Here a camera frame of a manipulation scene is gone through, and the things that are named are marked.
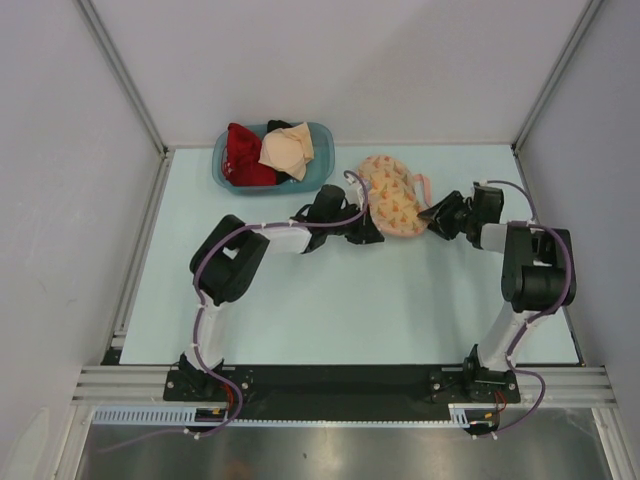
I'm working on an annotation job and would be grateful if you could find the right aluminium frame post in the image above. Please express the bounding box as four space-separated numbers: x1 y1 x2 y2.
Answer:
511 0 606 156

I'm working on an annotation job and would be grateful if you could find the beige bra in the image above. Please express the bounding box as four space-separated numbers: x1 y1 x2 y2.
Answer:
260 122 315 181

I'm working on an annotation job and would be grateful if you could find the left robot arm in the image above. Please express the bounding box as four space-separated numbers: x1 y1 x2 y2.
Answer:
178 185 385 400

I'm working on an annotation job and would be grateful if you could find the black garment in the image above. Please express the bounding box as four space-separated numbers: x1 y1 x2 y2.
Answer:
267 120 292 133

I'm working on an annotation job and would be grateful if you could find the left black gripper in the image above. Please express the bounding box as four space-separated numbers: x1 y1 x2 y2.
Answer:
324 202 383 245

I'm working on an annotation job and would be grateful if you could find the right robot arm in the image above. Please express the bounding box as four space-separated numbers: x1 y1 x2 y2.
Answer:
418 180 577 403

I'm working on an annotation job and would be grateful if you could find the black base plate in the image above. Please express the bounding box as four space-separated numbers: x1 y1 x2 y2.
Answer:
163 362 521 420

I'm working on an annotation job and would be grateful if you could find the teal plastic basket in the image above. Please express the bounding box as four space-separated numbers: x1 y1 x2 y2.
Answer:
212 120 335 195

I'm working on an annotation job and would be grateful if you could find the red garment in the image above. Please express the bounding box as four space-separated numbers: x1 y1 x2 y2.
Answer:
222 123 277 187

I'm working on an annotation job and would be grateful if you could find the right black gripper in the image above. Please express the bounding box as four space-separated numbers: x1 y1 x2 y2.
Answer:
419 190 479 241

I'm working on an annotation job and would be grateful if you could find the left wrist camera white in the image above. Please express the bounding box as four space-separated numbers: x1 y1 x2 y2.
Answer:
345 181 368 209

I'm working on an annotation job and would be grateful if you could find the left aluminium frame post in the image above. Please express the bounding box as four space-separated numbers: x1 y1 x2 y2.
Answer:
73 0 168 158

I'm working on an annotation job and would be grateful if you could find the aluminium frame post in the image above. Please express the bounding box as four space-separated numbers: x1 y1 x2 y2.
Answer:
73 0 168 158
511 0 606 156

